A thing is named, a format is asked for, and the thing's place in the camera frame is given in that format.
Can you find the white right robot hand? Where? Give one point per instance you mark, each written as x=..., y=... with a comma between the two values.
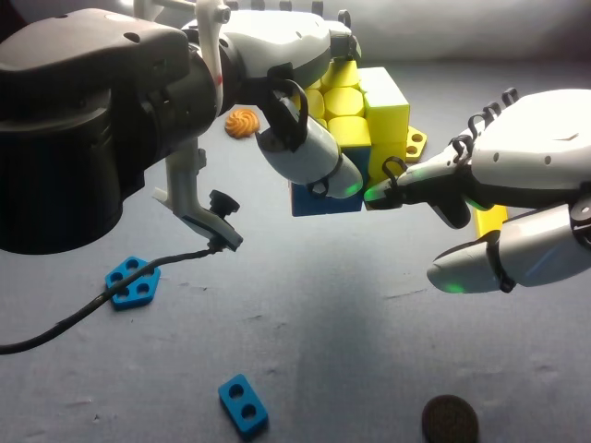
x=531, y=152

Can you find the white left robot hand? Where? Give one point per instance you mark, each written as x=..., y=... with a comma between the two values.
x=277, y=41

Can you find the Rubik's cube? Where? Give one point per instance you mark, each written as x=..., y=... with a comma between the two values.
x=383, y=111

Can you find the yellow rectangular block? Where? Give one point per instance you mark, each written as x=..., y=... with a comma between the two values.
x=489, y=221

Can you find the orange swirl cookie toy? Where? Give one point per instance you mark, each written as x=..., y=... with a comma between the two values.
x=242, y=123

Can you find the yellow pentagon block with holes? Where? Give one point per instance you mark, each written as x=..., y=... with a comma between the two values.
x=417, y=143

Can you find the grey table cloth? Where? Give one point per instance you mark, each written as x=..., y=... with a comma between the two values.
x=346, y=346

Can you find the chocolate sandwich cookie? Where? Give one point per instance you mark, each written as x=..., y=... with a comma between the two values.
x=450, y=420

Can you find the blue pentagon block with holes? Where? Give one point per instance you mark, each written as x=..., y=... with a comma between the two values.
x=134, y=295

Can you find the blue two-hole block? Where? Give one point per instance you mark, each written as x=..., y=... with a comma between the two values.
x=242, y=406

